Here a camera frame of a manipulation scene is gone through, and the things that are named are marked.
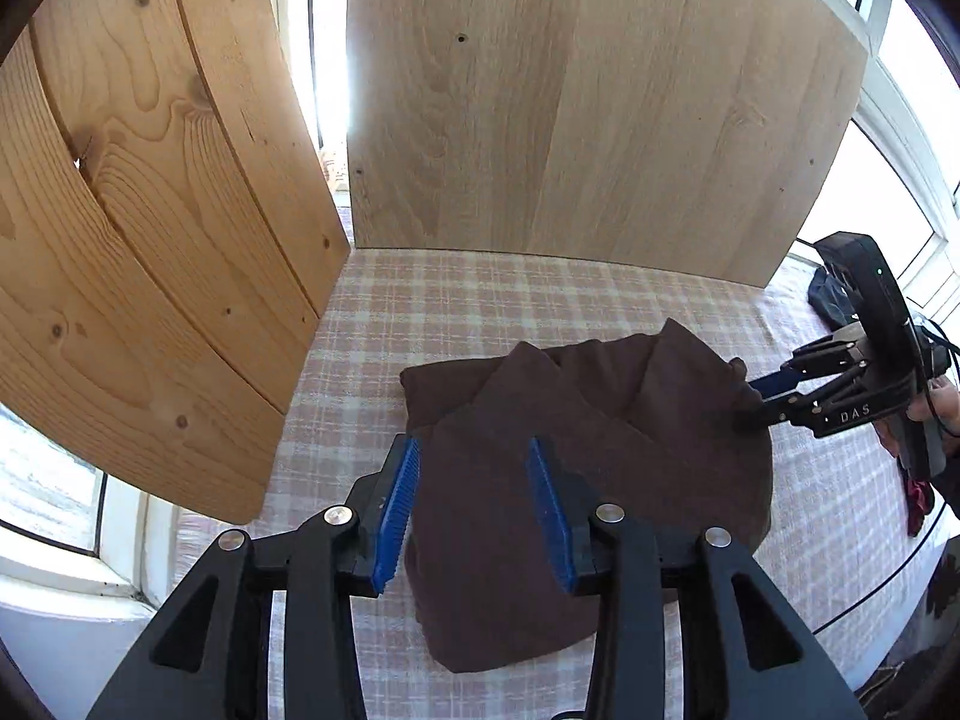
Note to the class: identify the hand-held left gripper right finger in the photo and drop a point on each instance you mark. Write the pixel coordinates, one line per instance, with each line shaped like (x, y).
(547, 510)

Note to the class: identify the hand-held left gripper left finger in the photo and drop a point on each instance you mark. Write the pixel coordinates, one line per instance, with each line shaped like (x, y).
(397, 510)

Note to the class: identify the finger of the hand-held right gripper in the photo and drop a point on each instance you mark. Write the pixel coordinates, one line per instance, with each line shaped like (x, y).
(772, 384)
(795, 409)

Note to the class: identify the brown fleece sweater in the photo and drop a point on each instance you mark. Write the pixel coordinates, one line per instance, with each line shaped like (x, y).
(487, 405)

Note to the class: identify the person's right hand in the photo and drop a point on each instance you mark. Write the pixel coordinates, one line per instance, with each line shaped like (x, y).
(946, 405)

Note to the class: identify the black garment with yellow print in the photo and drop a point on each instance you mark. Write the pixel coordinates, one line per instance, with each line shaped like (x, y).
(832, 296)

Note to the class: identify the dark red garment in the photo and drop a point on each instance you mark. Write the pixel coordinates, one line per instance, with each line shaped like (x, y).
(919, 506)

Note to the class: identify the white-framed bay window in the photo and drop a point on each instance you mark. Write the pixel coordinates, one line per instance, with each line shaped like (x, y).
(900, 90)

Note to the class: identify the pink plaid blanket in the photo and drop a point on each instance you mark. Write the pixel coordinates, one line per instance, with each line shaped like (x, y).
(465, 292)

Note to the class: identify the light oak board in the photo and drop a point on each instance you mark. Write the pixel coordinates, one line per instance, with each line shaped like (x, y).
(600, 112)

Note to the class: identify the pine plank board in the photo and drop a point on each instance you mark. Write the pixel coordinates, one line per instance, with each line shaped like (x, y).
(150, 240)

